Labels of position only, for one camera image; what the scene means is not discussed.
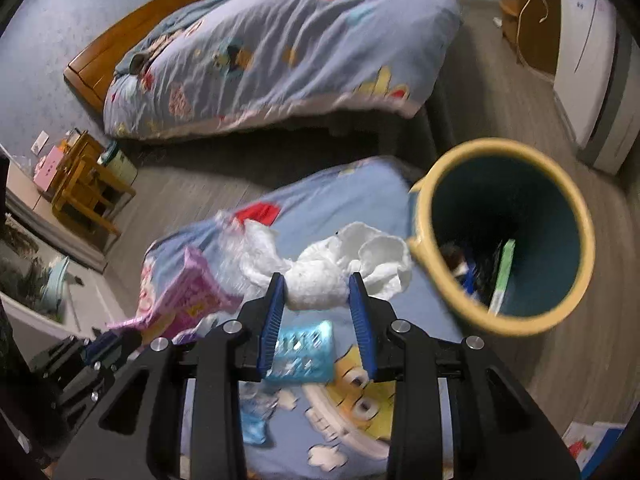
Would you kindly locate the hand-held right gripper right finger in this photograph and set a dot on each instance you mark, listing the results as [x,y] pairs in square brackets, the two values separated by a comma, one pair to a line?
[361,320]

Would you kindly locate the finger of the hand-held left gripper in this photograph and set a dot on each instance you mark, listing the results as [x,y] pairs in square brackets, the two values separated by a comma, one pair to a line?
[102,347]

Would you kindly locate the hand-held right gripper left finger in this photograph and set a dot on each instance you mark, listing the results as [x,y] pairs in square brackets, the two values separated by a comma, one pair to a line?
[270,325]

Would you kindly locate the blue blister pack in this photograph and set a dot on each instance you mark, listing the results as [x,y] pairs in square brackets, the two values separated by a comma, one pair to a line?
[305,350]

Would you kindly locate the white tissue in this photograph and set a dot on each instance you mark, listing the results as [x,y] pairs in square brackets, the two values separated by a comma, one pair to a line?
[320,280]

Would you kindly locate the clear plastic wrap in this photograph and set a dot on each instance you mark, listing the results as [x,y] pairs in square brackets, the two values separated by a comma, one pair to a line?
[230,255]

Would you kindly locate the yellow rimmed blue trash bin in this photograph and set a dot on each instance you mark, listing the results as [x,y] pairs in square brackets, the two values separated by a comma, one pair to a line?
[550,240]

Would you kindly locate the light blue plastic item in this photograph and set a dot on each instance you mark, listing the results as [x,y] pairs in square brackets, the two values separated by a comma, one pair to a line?
[56,285]

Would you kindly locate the pink snack packet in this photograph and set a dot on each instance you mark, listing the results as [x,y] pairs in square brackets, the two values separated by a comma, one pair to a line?
[185,290]

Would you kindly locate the small blue wrapper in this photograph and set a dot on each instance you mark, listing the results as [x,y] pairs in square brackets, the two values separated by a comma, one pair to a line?
[252,422]

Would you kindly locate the blue packet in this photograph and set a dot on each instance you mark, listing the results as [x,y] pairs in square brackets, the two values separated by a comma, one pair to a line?
[470,280]

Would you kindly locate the blue cartoon printed sheet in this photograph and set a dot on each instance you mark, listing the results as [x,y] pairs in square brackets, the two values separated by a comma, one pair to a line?
[320,200]

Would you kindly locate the green and white box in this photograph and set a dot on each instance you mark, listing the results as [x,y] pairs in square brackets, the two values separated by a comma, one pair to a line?
[502,275]

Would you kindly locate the wooden stool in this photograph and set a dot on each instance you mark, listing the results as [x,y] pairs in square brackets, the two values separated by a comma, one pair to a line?
[80,180]

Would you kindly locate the white and green container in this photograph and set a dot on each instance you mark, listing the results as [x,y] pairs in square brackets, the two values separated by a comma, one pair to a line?
[120,165]

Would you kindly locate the pink box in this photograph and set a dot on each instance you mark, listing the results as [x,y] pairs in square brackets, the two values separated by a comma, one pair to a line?
[47,170]

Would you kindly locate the illustrated book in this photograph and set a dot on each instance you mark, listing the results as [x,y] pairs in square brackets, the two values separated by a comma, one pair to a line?
[585,450]

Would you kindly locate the wooden bed headboard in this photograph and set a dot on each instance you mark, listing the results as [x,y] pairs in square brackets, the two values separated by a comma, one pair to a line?
[110,60]

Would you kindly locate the wooden cabinet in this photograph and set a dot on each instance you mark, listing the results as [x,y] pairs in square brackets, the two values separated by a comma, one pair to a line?
[540,35]

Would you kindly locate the white appliance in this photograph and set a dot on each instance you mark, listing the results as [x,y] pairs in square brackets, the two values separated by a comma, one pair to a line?
[580,60]

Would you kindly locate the white wall socket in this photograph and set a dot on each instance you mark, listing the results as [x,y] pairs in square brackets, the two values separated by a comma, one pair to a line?
[40,142]

